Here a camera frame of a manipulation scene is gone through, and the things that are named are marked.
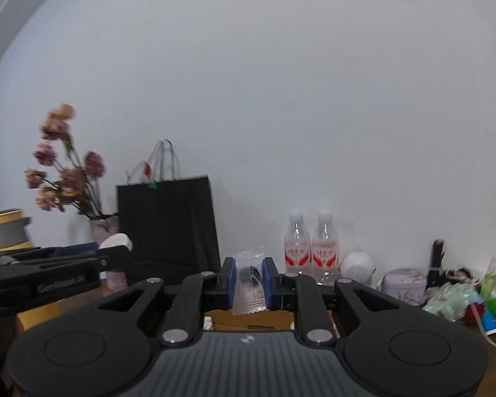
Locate small clear sachet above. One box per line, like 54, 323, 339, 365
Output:
232, 247, 267, 316

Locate white rounded small case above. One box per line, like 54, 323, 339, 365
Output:
98, 233, 133, 252

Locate yellow thermos jug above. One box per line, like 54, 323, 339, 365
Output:
0, 209, 33, 253

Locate red cardboard box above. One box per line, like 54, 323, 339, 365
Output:
15, 301, 296, 332

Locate left water bottle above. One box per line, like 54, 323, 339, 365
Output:
284, 212, 311, 275

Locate water bottle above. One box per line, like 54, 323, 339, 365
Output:
311, 211, 339, 286
284, 212, 311, 275

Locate right water bottle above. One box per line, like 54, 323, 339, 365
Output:
311, 211, 339, 286

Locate white astronaut speaker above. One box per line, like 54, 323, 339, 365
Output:
339, 251, 375, 285

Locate black paper bag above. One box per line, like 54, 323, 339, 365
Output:
116, 139, 220, 284

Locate dried pink flowers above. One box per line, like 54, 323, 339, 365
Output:
24, 103, 106, 220

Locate white tin box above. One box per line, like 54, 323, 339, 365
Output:
381, 268, 427, 306

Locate black charger stick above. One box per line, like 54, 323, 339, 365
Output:
426, 239, 443, 289

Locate crumpled clear plastic bag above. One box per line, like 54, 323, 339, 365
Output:
422, 283, 483, 322

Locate red rose ornament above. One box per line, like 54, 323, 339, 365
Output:
461, 302, 486, 325

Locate white charging cable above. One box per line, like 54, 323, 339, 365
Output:
372, 255, 496, 355

